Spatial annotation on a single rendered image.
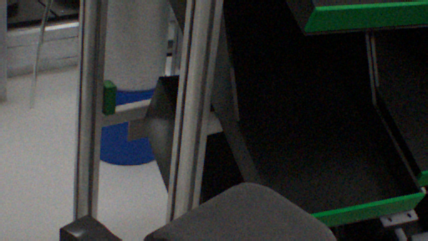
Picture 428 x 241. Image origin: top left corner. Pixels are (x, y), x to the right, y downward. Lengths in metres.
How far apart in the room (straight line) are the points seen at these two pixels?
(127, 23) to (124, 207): 0.32
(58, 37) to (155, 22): 0.49
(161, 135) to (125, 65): 0.74
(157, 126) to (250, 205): 0.43
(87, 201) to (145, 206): 0.63
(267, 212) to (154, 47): 1.15
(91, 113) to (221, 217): 0.47
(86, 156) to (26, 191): 0.69
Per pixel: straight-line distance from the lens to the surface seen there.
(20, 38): 1.89
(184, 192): 0.67
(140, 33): 1.48
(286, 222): 0.36
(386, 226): 0.82
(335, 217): 0.62
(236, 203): 0.36
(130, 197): 1.51
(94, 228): 0.44
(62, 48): 1.94
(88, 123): 0.81
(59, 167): 1.58
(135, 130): 0.87
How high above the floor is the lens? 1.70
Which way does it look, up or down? 28 degrees down
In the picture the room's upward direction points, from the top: 7 degrees clockwise
